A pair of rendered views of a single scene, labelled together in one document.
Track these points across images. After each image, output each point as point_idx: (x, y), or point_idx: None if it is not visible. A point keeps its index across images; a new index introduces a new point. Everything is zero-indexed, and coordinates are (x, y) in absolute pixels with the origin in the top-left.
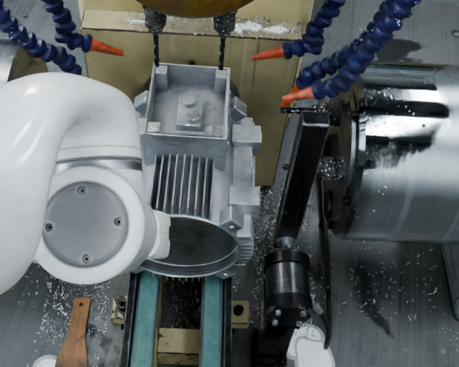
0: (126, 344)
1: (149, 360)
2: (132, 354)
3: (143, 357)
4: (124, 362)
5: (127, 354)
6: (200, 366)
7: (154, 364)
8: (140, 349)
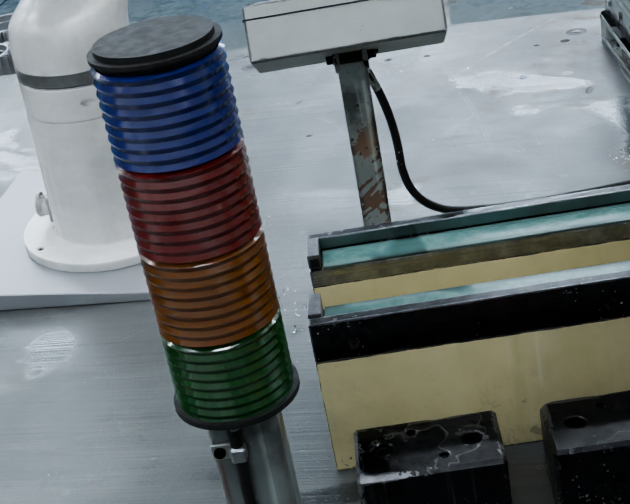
0: None
1: None
2: None
3: None
4: (613, 189)
5: (628, 188)
6: None
7: None
8: None
